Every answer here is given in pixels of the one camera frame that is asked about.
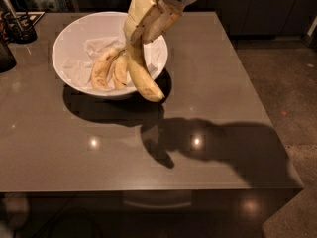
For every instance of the black wire utensil holder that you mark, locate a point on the black wire utensil holder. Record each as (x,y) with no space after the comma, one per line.
(29,34)

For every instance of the white paper bowl liner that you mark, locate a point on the white paper bowl liner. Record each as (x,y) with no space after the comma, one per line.
(79,72)

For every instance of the large spotted banana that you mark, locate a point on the large spotted banana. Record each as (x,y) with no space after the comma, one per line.
(101,68)

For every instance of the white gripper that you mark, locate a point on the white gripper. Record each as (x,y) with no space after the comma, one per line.
(159,18)

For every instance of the white ceramic bowl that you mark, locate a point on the white ceramic bowl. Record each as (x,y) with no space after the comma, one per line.
(70,42)

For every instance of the white utensil handle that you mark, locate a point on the white utensil handle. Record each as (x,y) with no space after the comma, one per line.
(14,15)

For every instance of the dark round pot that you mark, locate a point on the dark round pot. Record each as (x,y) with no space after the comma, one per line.
(7,60)

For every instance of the yellow banana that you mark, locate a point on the yellow banana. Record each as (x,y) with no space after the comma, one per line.
(120,72)
(139,74)

